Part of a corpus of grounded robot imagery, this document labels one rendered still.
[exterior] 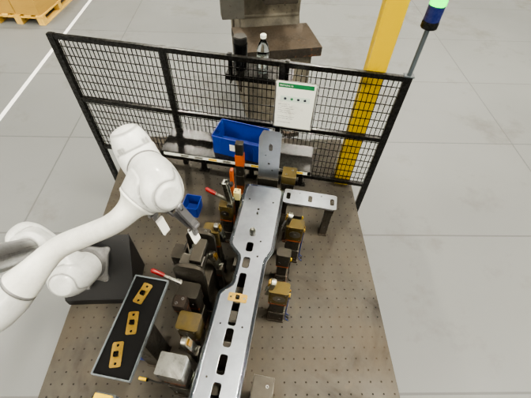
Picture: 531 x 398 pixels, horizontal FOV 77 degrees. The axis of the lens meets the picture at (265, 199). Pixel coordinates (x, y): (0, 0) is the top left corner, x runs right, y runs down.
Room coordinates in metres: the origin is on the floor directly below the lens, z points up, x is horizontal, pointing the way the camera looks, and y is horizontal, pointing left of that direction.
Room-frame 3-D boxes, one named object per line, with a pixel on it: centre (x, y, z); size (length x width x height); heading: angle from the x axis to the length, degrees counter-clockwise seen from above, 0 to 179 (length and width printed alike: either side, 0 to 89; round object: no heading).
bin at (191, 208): (1.26, 0.45, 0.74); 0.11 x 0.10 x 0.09; 172
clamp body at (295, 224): (0.96, -0.17, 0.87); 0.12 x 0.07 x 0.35; 82
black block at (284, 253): (0.82, -0.12, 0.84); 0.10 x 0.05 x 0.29; 82
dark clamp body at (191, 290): (0.57, 0.32, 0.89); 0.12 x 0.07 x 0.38; 82
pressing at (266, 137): (1.30, -0.01, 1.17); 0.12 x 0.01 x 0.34; 82
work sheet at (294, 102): (1.58, -0.13, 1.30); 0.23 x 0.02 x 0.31; 82
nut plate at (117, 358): (0.29, 0.49, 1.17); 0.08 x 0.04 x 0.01; 8
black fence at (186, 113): (1.64, 0.26, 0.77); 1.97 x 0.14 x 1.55; 82
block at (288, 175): (1.30, -0.13, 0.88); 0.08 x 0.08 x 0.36; 82
